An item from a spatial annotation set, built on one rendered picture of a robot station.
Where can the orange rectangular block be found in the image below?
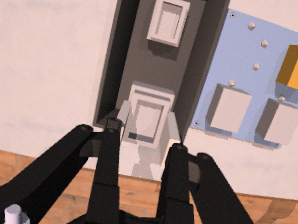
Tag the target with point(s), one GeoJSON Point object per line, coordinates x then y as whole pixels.
{"type": "Point", "coordinates": [288, 74]}

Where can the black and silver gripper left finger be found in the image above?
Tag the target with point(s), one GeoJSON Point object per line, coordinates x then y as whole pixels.
{"type": "Point", "coordinates": [27, 197]}

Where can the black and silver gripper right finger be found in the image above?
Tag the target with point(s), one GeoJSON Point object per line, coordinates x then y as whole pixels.
{"type": "Point", "coordinates": [214, 198]}

